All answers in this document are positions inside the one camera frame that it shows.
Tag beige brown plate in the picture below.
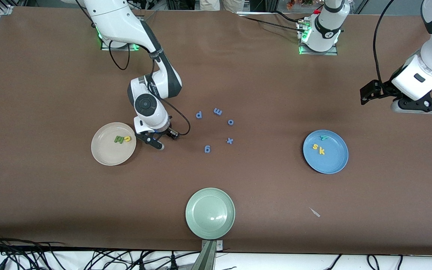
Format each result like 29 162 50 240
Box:
91 122 137 166

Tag blue plate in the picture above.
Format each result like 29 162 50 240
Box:
303 129 349 174

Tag green plate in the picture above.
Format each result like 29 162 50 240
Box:
185 187 236 240

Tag orange red background objects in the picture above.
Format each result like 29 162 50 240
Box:
285 0 316 10

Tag person in beige trousers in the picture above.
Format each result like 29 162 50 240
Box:
200 0 246 12

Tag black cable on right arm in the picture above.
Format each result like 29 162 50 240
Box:
108 49 191 137

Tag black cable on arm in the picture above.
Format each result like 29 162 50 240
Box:
373 0 393 84
108 49 191 137

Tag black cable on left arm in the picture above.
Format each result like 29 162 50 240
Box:
373 0 393 84

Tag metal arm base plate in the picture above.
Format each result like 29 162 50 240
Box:
298 21 339 56
101 36 142 51

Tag black cable on table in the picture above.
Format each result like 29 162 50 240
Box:
272 10 305 24
243 15 306 32

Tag grey metal camera bracket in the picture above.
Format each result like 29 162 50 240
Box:
192 239 224 270

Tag tangled black floor cables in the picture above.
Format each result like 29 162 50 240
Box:
0 232 66 270

